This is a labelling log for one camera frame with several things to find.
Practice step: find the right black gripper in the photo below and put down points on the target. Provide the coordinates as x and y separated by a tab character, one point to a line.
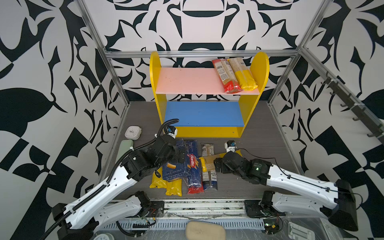
223	169

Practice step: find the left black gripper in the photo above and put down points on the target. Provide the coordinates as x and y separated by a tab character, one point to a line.
175	157

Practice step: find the yellow noodle bag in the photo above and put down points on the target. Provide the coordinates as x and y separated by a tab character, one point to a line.
208	163

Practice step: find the clear navy spaghetti bag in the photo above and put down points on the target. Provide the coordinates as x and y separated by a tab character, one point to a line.
209	175

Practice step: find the blue Barilla pasta box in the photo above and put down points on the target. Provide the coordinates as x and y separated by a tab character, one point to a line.
181	170

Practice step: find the blue Barilla spaghetti bag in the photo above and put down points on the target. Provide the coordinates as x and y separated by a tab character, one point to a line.
194	180

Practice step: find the yellow end spaghetti bag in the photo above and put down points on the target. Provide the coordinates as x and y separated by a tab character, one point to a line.
243	74

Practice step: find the red end spaghetti bag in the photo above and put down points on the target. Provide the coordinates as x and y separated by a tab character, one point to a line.
227	76

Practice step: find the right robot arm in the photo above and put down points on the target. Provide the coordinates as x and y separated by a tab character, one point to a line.
335	202

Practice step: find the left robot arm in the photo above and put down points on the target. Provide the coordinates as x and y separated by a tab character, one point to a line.
80	219

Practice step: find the yellow pasta bag far left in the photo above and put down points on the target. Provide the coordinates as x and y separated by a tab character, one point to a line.
157	180

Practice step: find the yellow pasta bag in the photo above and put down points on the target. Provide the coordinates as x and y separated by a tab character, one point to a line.
174	188
157	180

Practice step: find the yellow shelf unit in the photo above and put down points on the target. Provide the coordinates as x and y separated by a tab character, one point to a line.
173	86

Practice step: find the white round device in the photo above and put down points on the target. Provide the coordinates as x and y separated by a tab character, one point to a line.
133	133

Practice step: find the green glasses case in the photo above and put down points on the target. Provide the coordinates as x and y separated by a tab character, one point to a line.
124	146

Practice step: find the white plastic clip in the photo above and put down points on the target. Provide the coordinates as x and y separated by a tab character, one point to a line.
297	232

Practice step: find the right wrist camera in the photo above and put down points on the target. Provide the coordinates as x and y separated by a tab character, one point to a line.
230	146

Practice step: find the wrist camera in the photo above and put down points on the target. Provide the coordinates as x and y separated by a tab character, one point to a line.
171	131
230	146

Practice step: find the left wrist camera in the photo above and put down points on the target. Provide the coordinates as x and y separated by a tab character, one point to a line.
171	131

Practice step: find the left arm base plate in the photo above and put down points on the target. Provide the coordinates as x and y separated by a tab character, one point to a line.
156	208

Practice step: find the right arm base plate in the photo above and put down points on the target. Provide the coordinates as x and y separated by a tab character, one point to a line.
261	209

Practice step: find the black wall hook rail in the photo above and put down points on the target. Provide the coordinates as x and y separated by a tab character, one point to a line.
361	111

